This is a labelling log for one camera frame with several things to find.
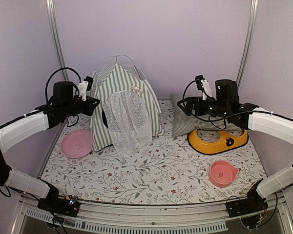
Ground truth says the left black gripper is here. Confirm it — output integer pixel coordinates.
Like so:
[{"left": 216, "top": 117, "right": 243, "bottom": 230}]
[{"left": 63, "top": 96, "right": 100, "bottom": 117}]

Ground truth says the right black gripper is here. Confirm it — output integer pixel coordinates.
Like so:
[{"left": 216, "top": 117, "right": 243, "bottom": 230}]
[{"left": 178, "top": 96, "right": 230, "bottom": 118}]

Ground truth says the striped pet tent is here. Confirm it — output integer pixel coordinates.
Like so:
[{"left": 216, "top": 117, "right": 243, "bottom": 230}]
[{"left": 90, "top": 63, "right": 164, "bottom": 156}]

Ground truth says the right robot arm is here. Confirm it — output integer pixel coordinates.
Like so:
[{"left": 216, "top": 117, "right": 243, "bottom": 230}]
[{"left": 177, "top": 75, "right": 293, "bottom": 213}]

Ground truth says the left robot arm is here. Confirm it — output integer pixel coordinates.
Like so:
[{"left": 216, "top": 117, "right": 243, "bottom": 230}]
[{"left": 0, "top": 79, "right": 100, "bottom": 212}]

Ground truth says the green checkered cushion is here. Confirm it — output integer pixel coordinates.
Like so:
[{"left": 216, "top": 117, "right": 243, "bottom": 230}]
[{"left": 170, "top": 94, "right": 241, "bottom": 137}]

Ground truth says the pink plate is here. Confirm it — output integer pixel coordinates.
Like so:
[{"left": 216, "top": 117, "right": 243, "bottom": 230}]
[{"left": 61, "top": 129, "right": 92, "bottom": 159}]

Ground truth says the yellow double bowl holder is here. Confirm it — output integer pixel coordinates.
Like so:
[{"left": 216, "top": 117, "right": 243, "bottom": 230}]
[{"left": 187, "top": 130, "right": 249, "bottom": 155}]

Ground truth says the floral table mat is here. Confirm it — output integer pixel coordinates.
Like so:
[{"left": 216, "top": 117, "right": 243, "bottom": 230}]
[{"left": 42, "top": 100, "right": 266, "bottom": 205}]

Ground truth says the pink bowl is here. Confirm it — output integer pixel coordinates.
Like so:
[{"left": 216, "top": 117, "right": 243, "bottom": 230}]
[{"left": 209, "top": 160, "right": 239, "bottom": 188}]

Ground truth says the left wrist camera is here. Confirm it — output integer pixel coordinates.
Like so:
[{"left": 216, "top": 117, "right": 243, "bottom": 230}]
[{"left": 78, "top": 76, "right": 93, "bottom": 101}]

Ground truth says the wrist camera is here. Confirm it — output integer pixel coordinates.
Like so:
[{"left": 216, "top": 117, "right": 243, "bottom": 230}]
[
  {"left": 195, "top": 75, "right": 212, "bottom": 100},
  {"left": 78, "top": 76, "right": 93, "bottom": 101}
]

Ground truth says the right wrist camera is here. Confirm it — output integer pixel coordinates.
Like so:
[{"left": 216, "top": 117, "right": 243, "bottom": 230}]
[{"left": 195, "top": 75, "right": 212, "bottom": 100}]

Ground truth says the left camera cable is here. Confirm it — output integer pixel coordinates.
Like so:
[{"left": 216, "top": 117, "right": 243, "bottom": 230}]
[{"left": 44, "top": 67, "right": 83, "bottom": 108}]

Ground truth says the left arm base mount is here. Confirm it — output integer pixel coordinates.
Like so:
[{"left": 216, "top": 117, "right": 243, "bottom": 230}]
[{"left": 37, "top": 195, "right": 81, "bottom": 217}]

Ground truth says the left aluminium frame post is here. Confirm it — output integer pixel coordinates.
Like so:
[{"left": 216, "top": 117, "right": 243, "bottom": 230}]
[{"left": 45, "top": 0, "right": 65, "bottom": 68}]

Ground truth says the aluminium frame post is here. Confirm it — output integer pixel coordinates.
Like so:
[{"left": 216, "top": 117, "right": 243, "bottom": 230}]
[
  {"left": 236, "top": 0, "right": 259, "bottom": 88},
  {"left": 45, "top": 0, "right": 65, "bottom": 68}
]

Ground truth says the front aluminium rail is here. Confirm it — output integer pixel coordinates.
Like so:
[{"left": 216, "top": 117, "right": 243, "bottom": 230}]
[{"left": 11, "top": 193, "right": 293, "bottom": 234}]

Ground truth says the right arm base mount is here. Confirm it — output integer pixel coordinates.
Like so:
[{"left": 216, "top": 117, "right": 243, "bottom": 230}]
[{"left": 225, "top": 195, "right": 268, "bottom": 217}]

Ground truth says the right aluminium frame post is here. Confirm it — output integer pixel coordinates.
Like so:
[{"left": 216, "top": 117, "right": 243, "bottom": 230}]
[{"left": 236, "top": 0, "right": 259, "bottom": 88}]

